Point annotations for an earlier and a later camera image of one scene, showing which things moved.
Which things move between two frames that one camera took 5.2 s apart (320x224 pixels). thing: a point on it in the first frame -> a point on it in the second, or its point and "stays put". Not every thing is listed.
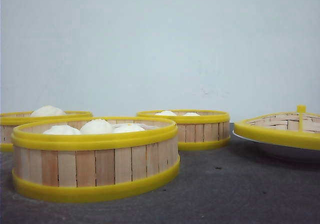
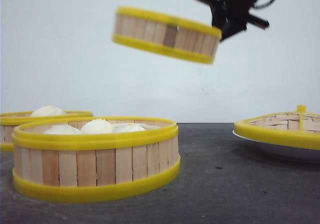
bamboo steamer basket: x=73 y=168 stays put
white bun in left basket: x=47 y=111 stays put
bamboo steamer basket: x=10 y=121 stays put
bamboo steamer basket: x=211 y=128 -> x=166 y=34
